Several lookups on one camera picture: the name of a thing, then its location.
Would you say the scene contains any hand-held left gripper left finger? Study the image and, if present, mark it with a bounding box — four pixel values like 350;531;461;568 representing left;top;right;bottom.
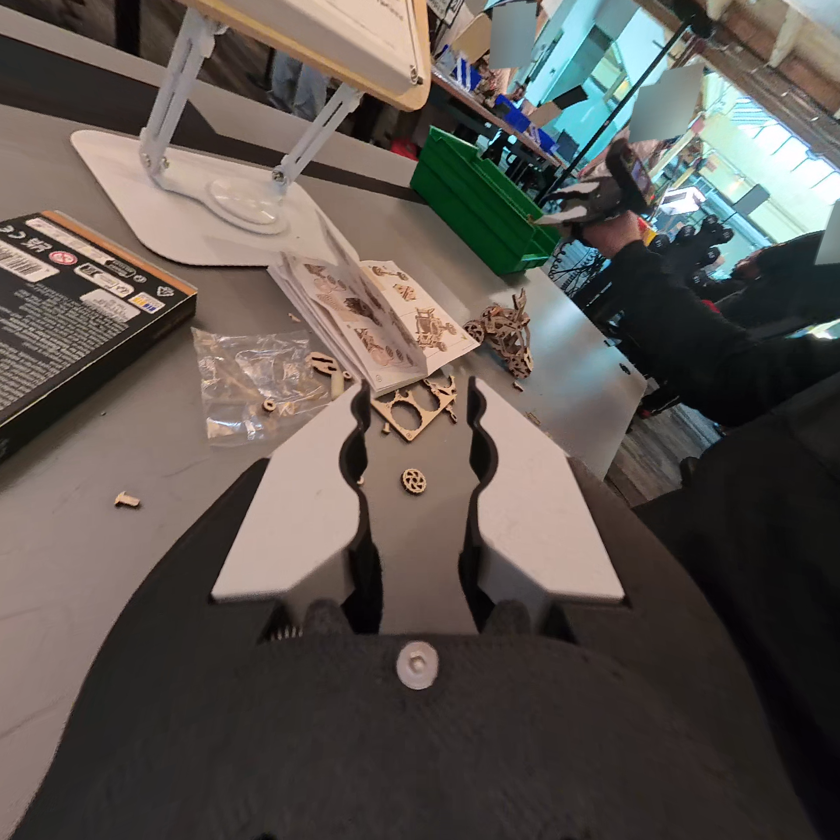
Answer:
209;381;385;634

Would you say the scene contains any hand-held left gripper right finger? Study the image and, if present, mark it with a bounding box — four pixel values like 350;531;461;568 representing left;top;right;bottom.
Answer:
458;376;626;634

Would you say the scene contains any wooden parts sheet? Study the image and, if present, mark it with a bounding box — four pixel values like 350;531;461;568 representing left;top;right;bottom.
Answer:
369;375;460;444

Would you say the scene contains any person's right forearm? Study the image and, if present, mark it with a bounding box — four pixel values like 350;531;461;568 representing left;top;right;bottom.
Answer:
610;239;840;427

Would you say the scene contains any wooden model buggy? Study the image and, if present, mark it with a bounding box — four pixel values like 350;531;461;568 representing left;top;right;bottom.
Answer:
462;287;536;382

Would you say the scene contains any black model kit box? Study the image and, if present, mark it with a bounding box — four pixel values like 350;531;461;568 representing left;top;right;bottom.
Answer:
0;210;199;463

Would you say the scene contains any person's right hand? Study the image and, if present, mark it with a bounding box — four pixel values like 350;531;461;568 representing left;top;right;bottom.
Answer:
583;211;644;259

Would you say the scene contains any black tripod pole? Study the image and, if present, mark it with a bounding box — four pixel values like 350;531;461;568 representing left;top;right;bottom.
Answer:
537;10;700;206

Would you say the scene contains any black dumbbell rack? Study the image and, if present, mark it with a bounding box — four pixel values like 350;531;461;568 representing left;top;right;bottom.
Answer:
653;213;735;280

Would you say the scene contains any green plastic bin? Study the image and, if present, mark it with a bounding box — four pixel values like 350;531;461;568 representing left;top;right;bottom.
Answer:
410;125;560;277

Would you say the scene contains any clear plastic bag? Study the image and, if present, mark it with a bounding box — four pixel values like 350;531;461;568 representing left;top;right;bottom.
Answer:
190;326;349;448

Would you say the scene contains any instruction booklet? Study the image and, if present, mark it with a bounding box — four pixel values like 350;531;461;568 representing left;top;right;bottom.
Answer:
267;233;481;396

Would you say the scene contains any white tablet stand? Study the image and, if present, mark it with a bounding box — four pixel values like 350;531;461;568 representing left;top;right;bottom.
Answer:
70;0;435;269

